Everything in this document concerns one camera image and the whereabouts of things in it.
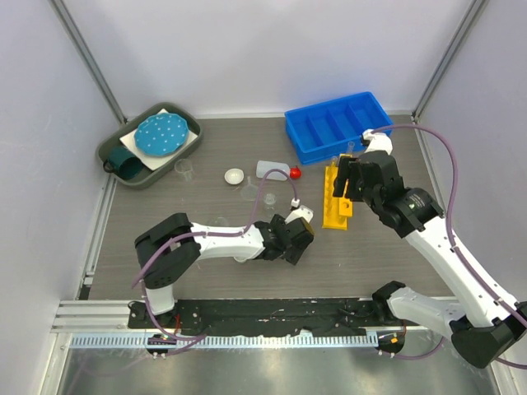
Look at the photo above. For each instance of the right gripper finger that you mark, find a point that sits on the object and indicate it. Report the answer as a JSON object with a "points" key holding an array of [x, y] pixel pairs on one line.
{"points": [[355, 182], [341, 177]]}

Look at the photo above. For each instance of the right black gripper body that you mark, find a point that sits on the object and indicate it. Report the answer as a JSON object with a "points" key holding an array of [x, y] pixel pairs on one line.
{"points": [[368, 194]]}

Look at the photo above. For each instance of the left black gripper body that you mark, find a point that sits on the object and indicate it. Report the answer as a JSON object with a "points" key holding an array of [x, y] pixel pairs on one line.
{"points": [[292, 254]]}

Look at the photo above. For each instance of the thin clear test tube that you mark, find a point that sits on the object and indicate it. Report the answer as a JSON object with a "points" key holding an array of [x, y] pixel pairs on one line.
{"points": [[351, 148]]}

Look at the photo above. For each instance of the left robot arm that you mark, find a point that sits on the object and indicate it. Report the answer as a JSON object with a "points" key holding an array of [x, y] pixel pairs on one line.
{"points": [[169, 249]]}

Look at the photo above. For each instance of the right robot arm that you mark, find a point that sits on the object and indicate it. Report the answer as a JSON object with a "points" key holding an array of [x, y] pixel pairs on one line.
{"points": [[485, 320]]}

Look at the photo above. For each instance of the yellow test tube rack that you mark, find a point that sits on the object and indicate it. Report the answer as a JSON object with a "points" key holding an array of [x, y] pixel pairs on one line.
{"points": [[336, 210]]}

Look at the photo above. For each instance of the blue divided plastic bin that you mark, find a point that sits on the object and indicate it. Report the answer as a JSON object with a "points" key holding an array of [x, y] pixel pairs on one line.
{"points": [[320, 131]]}

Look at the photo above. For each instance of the clear glass flask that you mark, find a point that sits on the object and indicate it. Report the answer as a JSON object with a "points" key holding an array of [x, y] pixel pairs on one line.
{"points": [[219, 221]]}

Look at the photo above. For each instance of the white squeeze bottle red cap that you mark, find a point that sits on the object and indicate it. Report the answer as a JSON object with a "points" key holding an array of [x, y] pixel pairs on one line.
{"points": [[277, 171]]}

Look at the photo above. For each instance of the small white ceramic dish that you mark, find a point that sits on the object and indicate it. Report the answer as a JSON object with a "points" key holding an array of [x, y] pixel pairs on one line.
{"points": [[234, 176]]}

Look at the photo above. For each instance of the clear glass beaker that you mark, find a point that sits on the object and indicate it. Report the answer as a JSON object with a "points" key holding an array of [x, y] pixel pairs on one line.
{"points": [[184, 169]]}

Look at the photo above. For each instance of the grey-green plastic tray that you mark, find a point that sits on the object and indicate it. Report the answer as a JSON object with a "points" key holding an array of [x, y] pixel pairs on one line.
{"points": [[147, 177]]}

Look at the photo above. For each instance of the white square board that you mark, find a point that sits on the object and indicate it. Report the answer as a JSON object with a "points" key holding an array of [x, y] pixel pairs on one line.
{"points": [[155, 163]]}

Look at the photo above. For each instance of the blue dotted plate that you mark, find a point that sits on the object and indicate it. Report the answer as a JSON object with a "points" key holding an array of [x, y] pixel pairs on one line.
{"points": [[161, 134]]}

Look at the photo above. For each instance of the dark green mug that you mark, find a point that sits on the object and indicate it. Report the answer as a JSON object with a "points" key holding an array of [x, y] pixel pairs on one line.
{"points": [[122, 163]]}

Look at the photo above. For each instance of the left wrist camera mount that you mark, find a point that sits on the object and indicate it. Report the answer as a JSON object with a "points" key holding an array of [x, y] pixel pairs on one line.
{"points": [[298, 210]]}

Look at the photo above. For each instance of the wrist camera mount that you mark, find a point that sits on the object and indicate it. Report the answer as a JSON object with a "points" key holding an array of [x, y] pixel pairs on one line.
{"points": [[376, 141], [298, 210]]}

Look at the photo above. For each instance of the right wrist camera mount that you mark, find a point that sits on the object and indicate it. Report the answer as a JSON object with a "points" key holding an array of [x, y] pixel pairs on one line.
{"points": [[376, 141]]}

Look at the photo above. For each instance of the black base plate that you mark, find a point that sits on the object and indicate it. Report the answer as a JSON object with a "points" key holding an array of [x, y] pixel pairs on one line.
{"points": [[325, 317]]}

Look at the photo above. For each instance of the right aluminium frame post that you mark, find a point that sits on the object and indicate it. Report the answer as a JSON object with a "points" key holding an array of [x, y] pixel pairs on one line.
{"points": [[462, 32]]}

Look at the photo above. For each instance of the aluminium frame post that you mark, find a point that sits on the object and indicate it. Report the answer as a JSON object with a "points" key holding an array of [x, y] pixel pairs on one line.
{"points": [[462, 32], [70, 26]]}

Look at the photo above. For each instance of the white slotted cable duct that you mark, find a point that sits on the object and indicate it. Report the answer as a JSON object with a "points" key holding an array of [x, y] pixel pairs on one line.
{"points": [[152, 340]]}

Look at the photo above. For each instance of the left aluminium frame post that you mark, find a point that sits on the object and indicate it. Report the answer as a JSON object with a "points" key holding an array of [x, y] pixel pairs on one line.
{"points": [[70, 26]]}

